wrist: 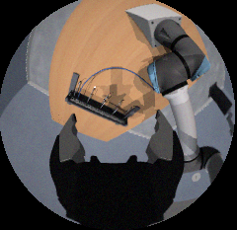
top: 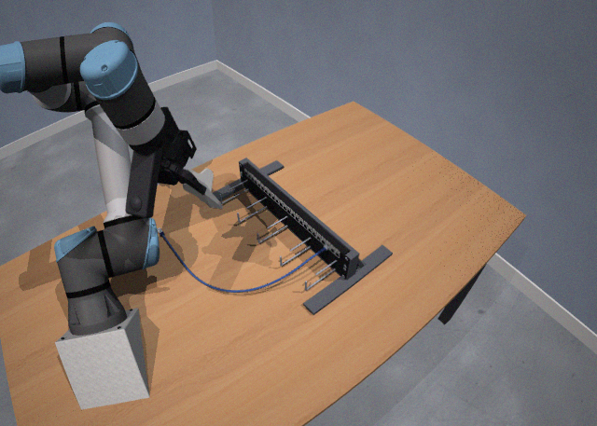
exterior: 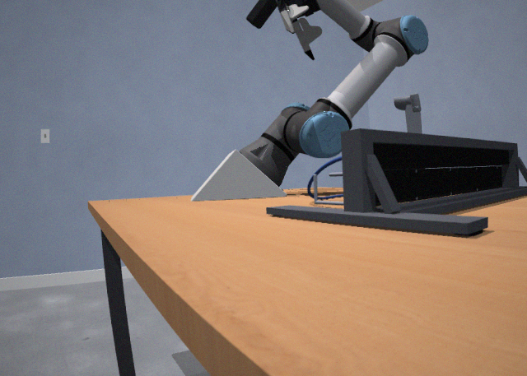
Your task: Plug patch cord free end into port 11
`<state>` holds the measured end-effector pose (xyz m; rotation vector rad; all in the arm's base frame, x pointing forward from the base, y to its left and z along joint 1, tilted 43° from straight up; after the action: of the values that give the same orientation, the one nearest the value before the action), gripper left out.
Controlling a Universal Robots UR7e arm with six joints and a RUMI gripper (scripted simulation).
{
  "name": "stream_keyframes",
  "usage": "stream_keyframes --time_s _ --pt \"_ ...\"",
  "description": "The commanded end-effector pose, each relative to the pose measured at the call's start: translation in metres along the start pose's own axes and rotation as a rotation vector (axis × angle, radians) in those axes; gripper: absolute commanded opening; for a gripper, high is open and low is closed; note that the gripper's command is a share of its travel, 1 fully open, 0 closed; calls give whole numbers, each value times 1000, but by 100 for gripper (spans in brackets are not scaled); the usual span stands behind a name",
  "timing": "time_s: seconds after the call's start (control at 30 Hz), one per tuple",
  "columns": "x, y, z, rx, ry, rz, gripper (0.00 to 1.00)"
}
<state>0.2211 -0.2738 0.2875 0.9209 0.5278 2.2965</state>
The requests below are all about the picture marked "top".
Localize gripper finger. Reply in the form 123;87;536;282
174;168;223;209

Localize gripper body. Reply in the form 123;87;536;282
129;107;197;186

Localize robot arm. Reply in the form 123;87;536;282
0;22;165;336

